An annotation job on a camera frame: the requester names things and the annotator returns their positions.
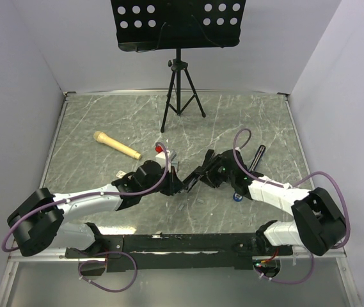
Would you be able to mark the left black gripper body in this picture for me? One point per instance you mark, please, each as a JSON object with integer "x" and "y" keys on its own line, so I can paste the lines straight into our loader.
{"x": 167, "y": 185}

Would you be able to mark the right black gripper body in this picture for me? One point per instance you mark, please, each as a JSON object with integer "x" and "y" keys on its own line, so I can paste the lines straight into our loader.
{"x": 217, "y": 174}

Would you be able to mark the black stapler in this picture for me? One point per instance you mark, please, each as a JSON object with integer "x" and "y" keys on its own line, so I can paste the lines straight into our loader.
{"x": 192, "y": 179}

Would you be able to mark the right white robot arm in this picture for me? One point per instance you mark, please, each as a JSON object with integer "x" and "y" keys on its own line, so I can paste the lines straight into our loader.
{"x": 317, "y": 223}

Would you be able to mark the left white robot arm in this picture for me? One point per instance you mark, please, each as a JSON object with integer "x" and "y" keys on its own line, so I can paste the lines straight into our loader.
{"x": 44, "y": 218}

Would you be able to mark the small playing card box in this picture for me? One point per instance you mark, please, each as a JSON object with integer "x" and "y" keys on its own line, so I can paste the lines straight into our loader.
{"x": 120, "y": 174}

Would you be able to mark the beige toy microphone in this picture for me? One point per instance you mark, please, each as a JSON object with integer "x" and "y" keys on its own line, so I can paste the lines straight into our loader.
{"x": 103, "y": 138}

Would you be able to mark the black music stand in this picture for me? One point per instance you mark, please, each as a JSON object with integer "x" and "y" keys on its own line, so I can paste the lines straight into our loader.
{"x": 145, "y": 26}

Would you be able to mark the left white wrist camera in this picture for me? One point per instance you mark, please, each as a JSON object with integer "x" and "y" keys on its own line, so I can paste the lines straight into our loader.
{"x": 162, "y": 157}

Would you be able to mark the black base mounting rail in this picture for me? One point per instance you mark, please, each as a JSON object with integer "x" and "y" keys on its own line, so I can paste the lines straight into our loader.
{"x": 179, "y": 251}

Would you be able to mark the aluminium extrusion rail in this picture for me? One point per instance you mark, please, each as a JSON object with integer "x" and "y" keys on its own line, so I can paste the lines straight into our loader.
{"x": 301, "y": 252}

